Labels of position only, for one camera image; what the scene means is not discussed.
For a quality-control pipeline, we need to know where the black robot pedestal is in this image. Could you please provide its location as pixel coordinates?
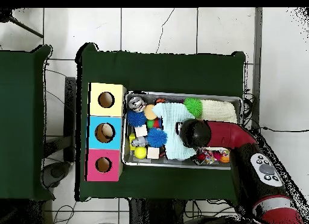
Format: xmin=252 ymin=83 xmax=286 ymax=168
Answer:
xmin=129 ymin=198 xmax=188 ymax=224

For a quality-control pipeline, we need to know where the shallow wire mesh bin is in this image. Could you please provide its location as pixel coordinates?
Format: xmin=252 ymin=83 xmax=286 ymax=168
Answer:
xmin=121 ymin=91 xmax=243 ymax=170

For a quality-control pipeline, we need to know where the yellow ball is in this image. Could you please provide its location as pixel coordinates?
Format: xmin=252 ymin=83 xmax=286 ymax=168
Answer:
xmin=134 ymin=146 xmax=147 ymax=159

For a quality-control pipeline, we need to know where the dark green side table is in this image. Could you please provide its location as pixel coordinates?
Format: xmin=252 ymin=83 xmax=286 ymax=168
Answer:
xmin=0 ymin=45 xmax=56 ymax=201

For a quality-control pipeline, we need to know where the orange round sponge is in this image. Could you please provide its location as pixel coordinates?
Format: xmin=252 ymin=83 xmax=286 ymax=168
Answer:
xmin=144 ymin=104 xmax=159 ymax=120

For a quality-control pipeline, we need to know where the black tripod leg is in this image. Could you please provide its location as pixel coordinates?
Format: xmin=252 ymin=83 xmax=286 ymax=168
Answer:
xmin=0 ymin=8 xmax=45 ymax=39

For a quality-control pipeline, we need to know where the dark green table cloth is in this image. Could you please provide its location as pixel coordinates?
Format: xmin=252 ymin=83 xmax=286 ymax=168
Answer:
xmin=75 ymin=42 xmax=247 ymax=205

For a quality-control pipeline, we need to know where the wooden box with three holes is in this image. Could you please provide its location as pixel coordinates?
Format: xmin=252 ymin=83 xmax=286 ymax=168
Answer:
xmin=85 ymin=82 xmax=127 ymax=182

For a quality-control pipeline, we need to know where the black cable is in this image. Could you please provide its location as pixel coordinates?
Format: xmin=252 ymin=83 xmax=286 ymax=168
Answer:
xmin=255 ymin=126 xmax=309 ymax=133

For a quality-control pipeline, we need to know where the wooden cube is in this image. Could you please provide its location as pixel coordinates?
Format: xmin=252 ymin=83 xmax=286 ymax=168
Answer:
xmin=134 ymin=124 xmax=148 ymax=138
xmin=147 ymin=147 xmax=161 ymax=159

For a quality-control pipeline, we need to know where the black stand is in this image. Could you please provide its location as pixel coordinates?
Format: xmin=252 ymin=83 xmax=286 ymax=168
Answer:
xmin=63 ymin=76 xmax=77 ymax=163

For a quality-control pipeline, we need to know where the light blue waffle cloth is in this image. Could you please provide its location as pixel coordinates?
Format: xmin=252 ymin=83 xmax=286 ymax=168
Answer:
xmin=152 ymin=102 xmax=197 ymax=161

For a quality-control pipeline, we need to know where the crushed silver drink can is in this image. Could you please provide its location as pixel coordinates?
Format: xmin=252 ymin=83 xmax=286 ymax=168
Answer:
xmin=128 ymin=95 xmax=147 ymax=113

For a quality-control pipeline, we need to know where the grey round base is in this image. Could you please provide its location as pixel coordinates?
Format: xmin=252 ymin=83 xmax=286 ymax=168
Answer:
xmin=43 ymin=161 xmax=72 ymax=188

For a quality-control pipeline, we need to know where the green spiky rubber ball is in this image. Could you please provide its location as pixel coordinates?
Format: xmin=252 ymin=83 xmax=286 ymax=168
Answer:
xmin=183 ymin=97 xmax=203 ymax=118

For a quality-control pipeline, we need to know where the cream waffle cloth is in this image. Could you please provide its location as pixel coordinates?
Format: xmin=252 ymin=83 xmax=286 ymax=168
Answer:
xmin=199 ymin=99 xmax=238 ymax=124

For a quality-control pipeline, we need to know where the blue spiky ball with eyes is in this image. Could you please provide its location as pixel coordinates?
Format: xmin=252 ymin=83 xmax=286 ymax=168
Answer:
xmin=146 ymin=127 xmax=168 ymax=148

